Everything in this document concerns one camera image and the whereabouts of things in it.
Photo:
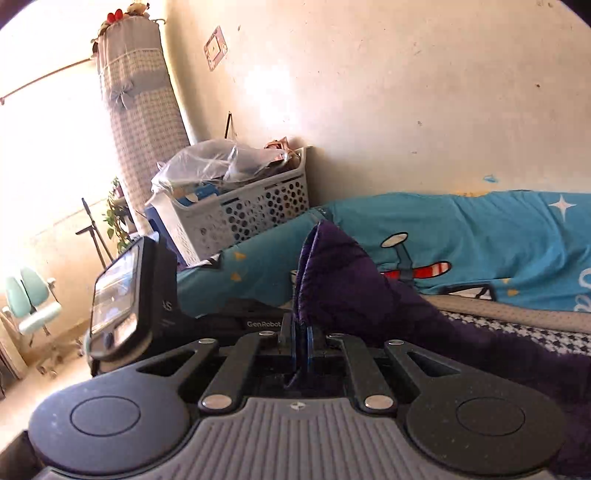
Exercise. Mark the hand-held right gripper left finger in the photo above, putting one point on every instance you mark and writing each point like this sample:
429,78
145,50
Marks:
294,344

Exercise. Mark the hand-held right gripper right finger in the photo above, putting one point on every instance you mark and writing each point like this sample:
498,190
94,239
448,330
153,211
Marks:
310,344

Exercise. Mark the purple floral garment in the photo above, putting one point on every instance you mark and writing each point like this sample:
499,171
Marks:
351,286

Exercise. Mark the blue storage bin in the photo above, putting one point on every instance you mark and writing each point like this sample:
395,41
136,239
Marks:
159,226

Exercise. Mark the potted green plant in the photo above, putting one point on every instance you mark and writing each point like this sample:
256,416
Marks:
120,217

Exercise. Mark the black tripod stand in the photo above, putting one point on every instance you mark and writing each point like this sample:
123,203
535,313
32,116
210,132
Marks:
92,228

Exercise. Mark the pale green chair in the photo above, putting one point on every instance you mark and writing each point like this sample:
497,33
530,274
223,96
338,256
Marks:
32,318

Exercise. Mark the white perforated laundry basket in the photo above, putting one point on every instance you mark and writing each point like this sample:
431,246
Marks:
258,207

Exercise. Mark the clear plastic bag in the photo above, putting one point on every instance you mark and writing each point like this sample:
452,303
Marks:
198,161

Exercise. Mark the checked fabric column cover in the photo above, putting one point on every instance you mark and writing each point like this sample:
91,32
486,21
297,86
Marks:
147,129

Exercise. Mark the thin black stick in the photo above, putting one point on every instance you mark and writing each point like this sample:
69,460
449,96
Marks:
228,124

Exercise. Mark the brown packet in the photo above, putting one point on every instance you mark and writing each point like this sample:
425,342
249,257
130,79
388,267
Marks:
284,150

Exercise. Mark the houndstooth bed mat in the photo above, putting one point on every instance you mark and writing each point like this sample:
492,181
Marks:
508,332

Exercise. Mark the blue cartoon printed cover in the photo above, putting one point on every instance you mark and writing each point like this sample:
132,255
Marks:
485,230

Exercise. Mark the curtain rod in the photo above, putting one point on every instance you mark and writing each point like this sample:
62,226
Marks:
46,78

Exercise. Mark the artificial flowers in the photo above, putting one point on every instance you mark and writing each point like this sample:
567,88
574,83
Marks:
115,16

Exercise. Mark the pink wall sticker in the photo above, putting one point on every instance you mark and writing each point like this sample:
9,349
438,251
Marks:
215,48

